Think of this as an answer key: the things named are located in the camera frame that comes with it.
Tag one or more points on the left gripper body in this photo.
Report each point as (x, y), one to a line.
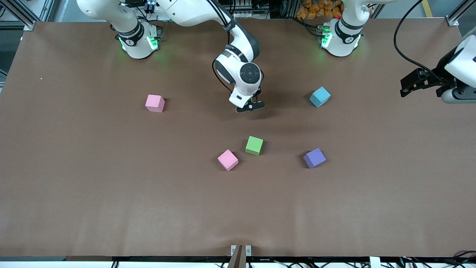
(440, 79)

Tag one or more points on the small white bracket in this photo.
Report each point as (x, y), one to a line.
(372, 262)

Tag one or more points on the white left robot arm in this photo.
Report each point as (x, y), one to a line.
(340, 42)

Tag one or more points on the small metal bracket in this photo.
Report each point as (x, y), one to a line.
(233, 250)

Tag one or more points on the white power strip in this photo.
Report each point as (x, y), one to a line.
(158, 6)

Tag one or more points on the aluminium frame corner post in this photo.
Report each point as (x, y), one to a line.
(29, 25)
(452, 21)

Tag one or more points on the blue foam block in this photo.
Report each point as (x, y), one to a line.
(319, 96)

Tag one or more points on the pink foam block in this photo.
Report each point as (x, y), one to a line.
(227, 160)
(154, 103)

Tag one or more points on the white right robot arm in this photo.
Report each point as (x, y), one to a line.
(227, 63)

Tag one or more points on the bag of orange fruit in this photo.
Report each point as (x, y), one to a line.
(316, 9)

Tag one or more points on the white terminal strip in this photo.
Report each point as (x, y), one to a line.
(249, 15)

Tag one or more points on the purple foam block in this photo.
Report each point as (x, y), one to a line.
(314, 157)

